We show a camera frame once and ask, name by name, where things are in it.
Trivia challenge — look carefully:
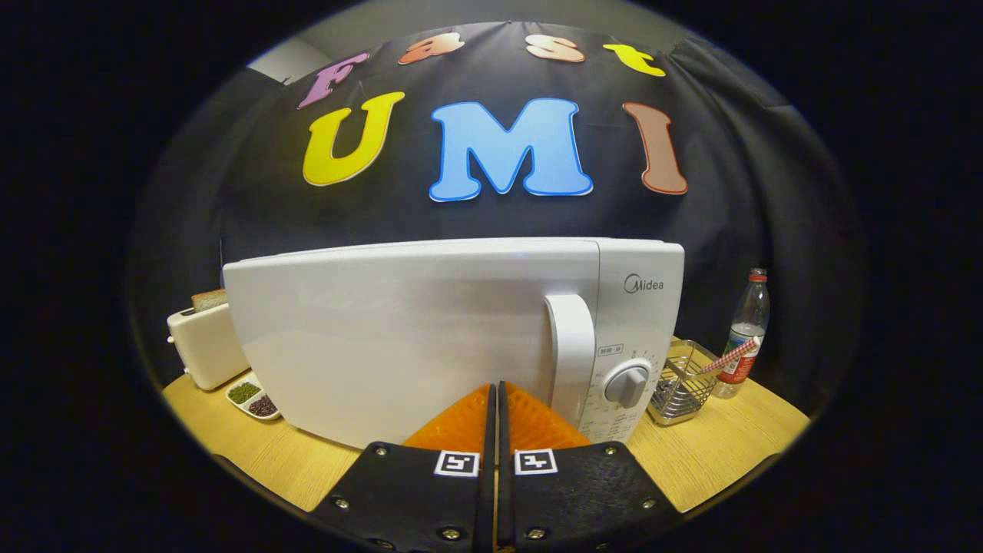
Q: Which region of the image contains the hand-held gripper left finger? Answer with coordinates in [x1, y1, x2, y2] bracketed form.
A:
[307, 382, 496, 553]

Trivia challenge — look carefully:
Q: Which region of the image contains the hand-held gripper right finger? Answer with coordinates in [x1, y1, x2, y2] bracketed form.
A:
[498, 380, 684, 553]

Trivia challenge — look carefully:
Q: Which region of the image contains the white microwave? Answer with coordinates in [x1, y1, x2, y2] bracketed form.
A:
[222, 237, 686, 450]

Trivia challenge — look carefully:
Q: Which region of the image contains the white divided bean dish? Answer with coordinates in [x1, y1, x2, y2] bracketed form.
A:
[226, 374, 283, 422]

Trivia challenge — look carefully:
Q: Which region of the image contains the red white striped straw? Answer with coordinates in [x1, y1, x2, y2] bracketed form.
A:
[697, 336, 761, 377]

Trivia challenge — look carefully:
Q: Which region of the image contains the clear bottle with red label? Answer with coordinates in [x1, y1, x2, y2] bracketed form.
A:
[712, 267, 770, 399]

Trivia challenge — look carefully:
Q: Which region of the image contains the white toaster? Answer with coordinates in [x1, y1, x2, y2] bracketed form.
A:
[167, 302, 250, 392]

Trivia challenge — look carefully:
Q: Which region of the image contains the black backdrop cloth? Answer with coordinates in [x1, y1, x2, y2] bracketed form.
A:
[127, 22, 869, 400]

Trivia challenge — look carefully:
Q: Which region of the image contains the metal wire holder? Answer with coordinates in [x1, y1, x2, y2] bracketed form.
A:
[647, 339, 719, 427]

